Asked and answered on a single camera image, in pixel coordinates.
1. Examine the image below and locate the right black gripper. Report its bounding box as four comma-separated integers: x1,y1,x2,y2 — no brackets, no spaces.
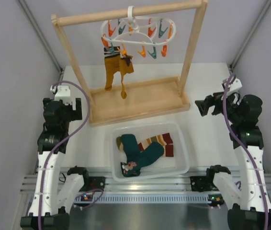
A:
195,88,242,123

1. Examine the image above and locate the teal clothes peg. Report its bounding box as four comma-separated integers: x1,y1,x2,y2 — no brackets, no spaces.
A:
147,46,157,59

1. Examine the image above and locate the white plastic clip hanger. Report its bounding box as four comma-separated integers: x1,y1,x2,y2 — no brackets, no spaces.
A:
100,6,177,46

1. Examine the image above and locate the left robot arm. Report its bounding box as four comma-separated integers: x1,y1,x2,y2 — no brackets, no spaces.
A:
20,98,90,230

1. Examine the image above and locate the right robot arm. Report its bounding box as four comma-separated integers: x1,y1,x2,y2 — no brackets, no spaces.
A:
195,92,271,230

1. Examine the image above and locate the striped sock upper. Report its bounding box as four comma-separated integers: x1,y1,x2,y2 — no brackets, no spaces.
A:
138,133,173,152

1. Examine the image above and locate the striped sock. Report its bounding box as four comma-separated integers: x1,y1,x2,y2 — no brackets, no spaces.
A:
138,133,173,152
162,144,174,158

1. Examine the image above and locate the striped sock lower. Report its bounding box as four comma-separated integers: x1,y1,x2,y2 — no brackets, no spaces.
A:
162,144,174,158

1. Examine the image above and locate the orange clothes peg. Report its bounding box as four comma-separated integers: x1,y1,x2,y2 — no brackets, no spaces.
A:
161,45,168,57

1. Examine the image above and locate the mustard sock left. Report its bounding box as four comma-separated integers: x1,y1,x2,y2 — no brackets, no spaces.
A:
104,46,121,91

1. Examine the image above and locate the mustard sock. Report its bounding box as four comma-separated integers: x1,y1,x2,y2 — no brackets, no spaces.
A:
104,46,121,91
119,55,134,99

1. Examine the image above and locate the teal sock with reindeer patch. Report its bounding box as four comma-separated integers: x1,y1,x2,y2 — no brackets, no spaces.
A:
116,134,140,162

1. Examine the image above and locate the mustard sock right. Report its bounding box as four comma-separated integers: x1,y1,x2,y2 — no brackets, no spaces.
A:
119,55,134,99

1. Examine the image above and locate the white plastic basket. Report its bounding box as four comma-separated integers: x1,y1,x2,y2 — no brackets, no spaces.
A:
110,121,190,182

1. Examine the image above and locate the yellow-orange clothes peg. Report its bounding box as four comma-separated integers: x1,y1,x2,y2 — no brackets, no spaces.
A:
137,46,146,58

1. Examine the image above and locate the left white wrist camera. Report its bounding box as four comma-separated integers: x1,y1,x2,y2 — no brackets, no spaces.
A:
50,85,73,105

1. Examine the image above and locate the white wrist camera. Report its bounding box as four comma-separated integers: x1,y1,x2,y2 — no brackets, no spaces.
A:
226,78,242,96
50,85,73,105

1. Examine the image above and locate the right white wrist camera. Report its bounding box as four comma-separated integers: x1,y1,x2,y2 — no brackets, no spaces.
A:
226,78,242,96

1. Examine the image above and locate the wooden hanger rack frame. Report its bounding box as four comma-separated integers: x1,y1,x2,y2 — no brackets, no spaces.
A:
51,0,208,126

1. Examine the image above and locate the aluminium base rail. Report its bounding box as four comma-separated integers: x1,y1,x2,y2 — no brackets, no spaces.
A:
20,166,271,196

